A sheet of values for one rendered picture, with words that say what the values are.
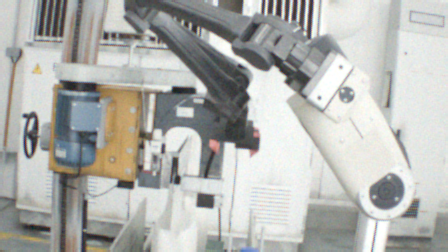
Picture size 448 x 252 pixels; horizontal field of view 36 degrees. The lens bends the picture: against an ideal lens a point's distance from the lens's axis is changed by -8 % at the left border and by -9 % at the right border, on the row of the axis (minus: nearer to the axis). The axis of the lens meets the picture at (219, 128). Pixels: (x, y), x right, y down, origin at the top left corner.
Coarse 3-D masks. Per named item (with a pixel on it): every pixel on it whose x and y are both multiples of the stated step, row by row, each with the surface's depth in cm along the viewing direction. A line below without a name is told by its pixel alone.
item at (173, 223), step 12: (180, 192) 296; (180, 204) 300; (168, 216) 296; (180, 216) 298; (192, 216) 302; (156, 228) 281; (168, 228) 275; (180, 228) 278; (192, 228) 287; (156, 240) 276; (168, 240) 275; (180, 240) 274; (192, 240) 283
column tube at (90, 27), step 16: (80, 0) 251; (96, 0) 251; (96, 16) 252; (64, 32) 253; (80, 32) 252; (96, 32) 255; (64, 48) 253; (80, 48) 253; (96, 48) 259; (96, 64) 263; (80, 176) 258; (64, 192) 258; (80, 192) 258; (64, 208) 259; (80, 208) 259; (80, 224) 260; (80, 240) 261
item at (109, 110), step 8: (104, 104) 231; (112, 104) 240; (104, 112) 232; (112, 112) 242; (104, 120) 233; (112, 120) 243; (104, 128) 235; (112, 128) 245; (88, 136) 233; (96, 136) 230; (104, 136) 236; (112, 136) 246; (104, 144) 238
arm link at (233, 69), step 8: (192, 32) 216; (200, 40) 215; (200, 48) 214; (208, 48) 214; (216, 56) 214; (224, 56) 215; (216, 64) 214; (224, 64) 214; (232, 64) 214; (240, 64) 218; (224, 72) 214; (232, 72) 214; (240, 72) 213; (248, 72) 216; (248, 80) 213
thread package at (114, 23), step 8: (112, 0) 228; (120, 0) 226; (112, 8) 228; (120, 8) 226; (112, 16) 227; (120, 16) 226; (104, 24) 232; (112, 24) 227; (120, 24) 226; (128, 24) 226; (112, 32) 232; (120, 32) 227; (128, 32) 227; (136, 32) 227; (152, 32) 233
